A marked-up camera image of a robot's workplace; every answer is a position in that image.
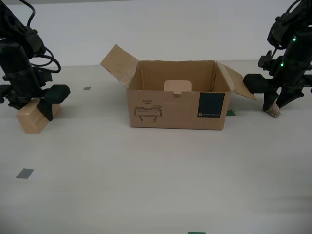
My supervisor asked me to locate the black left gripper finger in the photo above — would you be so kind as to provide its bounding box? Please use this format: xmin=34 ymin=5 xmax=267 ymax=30
xmin=38 ymin=84 xmax=71 ymax=122
xmin=0 ymin=85 xmax=31 ymax=109

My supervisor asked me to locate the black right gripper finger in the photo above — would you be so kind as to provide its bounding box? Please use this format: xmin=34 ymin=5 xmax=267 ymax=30
xmin=277 ymin=84 xmax=312 ymax=109
xmin=243 ymin=74 xmax=278 ymax=112

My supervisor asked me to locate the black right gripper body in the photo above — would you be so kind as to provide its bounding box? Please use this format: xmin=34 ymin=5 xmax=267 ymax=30
xmin=267 ymin=70 xmax=312 ymax=89

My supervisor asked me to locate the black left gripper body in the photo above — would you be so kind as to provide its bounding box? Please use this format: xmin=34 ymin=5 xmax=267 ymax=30
xmin=2 ymin=68 xmax=53 ymax=99

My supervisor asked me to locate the speckled granite rock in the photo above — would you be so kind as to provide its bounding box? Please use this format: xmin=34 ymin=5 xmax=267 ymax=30
xmin=265 ymin=102 xmax=282 ymax=118

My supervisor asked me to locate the light wooden block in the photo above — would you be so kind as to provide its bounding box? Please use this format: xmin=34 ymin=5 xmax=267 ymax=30
xmin=16 ymin=99 xmax=61 ymax=134

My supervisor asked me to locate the brown cardboard box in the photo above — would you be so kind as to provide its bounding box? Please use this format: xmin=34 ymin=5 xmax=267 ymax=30
xmin=99 ymin=43 xmax=258 ymax=131

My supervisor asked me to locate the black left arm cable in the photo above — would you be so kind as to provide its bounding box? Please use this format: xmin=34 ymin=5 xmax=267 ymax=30
xmin=18 ymin=0 xmax=61 ymax=74

